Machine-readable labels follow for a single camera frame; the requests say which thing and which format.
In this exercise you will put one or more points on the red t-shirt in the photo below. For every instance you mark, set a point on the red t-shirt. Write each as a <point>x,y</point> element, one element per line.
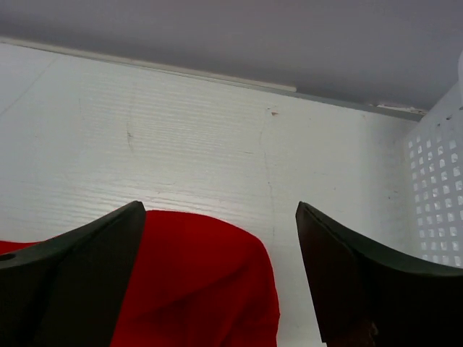
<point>196,281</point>

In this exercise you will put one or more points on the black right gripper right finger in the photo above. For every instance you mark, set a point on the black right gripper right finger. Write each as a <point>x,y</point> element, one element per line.
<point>367,294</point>

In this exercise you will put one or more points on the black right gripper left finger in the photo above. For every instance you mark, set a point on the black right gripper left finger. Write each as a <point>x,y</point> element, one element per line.
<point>68,290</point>

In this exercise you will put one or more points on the white plastic basket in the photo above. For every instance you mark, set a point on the white plastic basket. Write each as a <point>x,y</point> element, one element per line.
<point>433,153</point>

